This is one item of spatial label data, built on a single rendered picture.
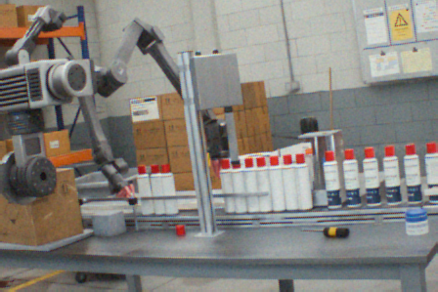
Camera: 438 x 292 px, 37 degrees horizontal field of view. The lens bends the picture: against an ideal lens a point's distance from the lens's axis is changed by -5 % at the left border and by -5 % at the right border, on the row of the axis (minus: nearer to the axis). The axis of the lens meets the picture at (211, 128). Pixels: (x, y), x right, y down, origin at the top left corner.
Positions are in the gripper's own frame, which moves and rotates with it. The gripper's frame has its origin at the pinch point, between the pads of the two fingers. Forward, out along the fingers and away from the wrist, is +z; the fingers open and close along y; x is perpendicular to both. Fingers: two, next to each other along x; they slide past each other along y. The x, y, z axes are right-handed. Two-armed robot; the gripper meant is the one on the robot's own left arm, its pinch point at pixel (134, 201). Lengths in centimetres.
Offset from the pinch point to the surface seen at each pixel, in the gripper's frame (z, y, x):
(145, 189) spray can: 1.1, -1.9, -9.8
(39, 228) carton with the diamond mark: -8.0, -43.7, 11.7
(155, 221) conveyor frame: 14.1, -4.9, -6.0
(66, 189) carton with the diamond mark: -15.5, -27.7, 2.0
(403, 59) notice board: -29, 434, -38
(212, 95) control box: 2, -13, -66
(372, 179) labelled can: 62, -2, -84
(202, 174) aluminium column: 19, -16, -44
